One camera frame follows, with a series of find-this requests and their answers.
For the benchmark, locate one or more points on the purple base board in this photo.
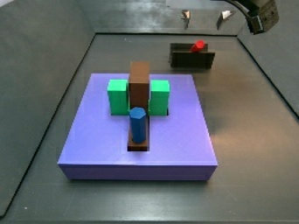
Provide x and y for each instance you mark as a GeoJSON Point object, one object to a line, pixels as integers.
{"type": "Point", "coordinates": [181, 153]}

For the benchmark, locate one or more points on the left green block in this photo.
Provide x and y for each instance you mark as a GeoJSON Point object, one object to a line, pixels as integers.
{"type": "Point", "coordinates": [118, 97]}

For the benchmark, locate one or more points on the brown L-shaped block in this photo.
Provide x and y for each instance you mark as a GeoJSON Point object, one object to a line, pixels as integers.
{"type": "Point", "coordinates": [139, 97]}

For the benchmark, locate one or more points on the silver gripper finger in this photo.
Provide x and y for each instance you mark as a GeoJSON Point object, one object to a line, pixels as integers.
{"type": "Point", "coordinates": [186, 18]}
{"type": "Point", "coordinates": [223, 17]}

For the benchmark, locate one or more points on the right green block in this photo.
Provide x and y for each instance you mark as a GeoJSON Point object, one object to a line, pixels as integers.
{"type": "Point", "coordinates": [160, 90]}

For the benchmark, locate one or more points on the green block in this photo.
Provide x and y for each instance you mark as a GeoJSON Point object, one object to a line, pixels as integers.
{"type": "Point", "coordinates": [118, 97]}
{"type": "Point", "coordinates": [160, 90]}

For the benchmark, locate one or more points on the black angled bracket holder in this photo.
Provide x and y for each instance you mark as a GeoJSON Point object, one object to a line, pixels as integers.
{"type": "Point", "coordinates": [183, 58]}

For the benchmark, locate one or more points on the blue hexagonal peg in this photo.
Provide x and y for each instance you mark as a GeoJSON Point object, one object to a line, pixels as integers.
{"type": "Point", "coordinates": [138, 124]}

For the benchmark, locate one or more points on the red peg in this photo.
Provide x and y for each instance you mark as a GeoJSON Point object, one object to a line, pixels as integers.
{"type": "Point", "coordinates": [198, 46]}

